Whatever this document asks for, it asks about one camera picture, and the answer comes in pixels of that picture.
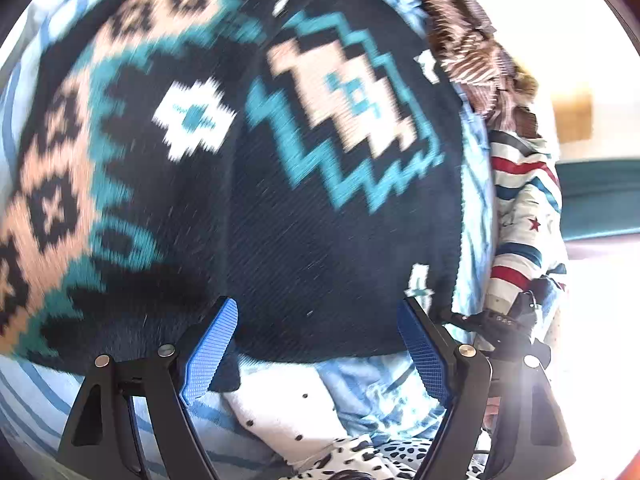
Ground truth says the black patterned knit sweater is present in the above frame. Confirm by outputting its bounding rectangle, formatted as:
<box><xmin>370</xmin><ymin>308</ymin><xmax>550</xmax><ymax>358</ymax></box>
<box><xmin>1</xmin><ymin>0</ymin><xmax>463</xmax><ymax>374</ymax></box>

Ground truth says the star striped duvet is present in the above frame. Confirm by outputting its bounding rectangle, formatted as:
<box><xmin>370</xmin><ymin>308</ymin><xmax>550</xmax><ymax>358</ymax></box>
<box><xmin>485</xmin><ymin>130</ymin><xmax>567</xmax><ymax>314</ymax></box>

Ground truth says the blue striped bed sheet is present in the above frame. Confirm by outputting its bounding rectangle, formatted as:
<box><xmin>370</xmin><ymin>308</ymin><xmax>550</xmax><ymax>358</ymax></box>
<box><xmin>1</xmin><ymin>0</ymin><xmax>494</xmax><ymax>479</ymax></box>

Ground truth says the leopard print garment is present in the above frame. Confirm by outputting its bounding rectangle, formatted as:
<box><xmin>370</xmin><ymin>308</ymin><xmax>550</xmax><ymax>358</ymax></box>
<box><xmin>294</xmin><ymin>433</ymin><xmax>497</xmax><ymax>480</ymax></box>

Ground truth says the teal curtain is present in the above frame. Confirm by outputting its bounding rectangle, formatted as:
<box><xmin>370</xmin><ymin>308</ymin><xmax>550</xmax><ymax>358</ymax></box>
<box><xmin>556</xmin><ymin>158</ymin><xmax>640</xmax><ymax>240</ymax></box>

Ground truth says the wooden headboard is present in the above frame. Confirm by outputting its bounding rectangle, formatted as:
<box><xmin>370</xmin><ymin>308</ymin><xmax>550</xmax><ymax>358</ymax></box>
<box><xmin>553</xmin><ymin>92</ymin><xmax>593</xmax><ymax>144</ymax></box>

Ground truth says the brown striped garment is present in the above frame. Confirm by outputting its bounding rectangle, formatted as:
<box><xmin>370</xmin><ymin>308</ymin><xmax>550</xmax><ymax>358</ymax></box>
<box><xmin>422</xmin><ymin>0</ymin><xmax>539</xmax><ymax>139</ymax></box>

